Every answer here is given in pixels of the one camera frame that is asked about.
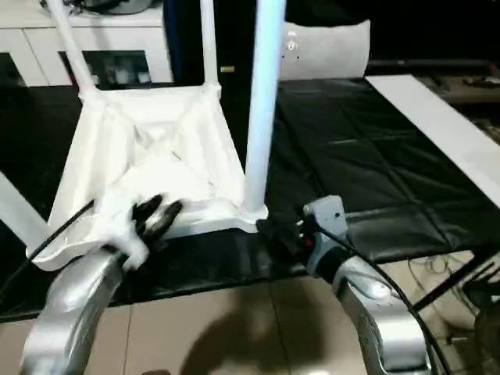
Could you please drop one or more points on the white plastic table top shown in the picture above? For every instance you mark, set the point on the white plastic table top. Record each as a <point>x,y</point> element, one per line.
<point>117,136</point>

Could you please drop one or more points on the white plastic table leg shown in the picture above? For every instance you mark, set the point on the white plastic table leg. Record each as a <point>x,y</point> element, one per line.
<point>19,211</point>
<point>76,51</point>
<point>263,97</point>
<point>209,47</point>

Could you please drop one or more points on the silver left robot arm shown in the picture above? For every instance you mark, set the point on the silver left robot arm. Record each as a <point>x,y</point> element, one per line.
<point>70,304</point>

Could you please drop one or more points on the black metal table leg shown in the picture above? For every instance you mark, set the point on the black metal table leg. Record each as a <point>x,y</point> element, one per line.
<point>457,281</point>

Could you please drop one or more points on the white flat board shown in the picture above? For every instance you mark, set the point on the white flat board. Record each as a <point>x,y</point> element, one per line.
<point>437,121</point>

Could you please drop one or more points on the white pillow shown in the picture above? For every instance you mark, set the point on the white pillow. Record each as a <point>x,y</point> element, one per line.
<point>332,51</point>

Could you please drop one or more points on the black box with gold label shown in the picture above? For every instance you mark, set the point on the black box with gold label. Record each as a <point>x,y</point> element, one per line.
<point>234,39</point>

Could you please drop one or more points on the white glass-door cabinet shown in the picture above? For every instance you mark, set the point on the white glass-door cabinet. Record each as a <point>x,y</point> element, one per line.
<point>39,43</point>

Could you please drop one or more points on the grey round pot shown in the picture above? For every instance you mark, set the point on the grey round pot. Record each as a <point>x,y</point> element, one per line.
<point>121,4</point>

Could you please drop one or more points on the dark rubber wheel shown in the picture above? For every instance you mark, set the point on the dark rubber wheel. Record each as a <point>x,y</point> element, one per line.
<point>488,336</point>

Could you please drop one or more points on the dark low bench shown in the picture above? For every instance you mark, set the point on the dark low bench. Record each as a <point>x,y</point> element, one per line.
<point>449,66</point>

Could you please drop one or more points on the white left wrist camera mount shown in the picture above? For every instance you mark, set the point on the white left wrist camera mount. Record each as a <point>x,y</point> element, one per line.
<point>121,226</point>

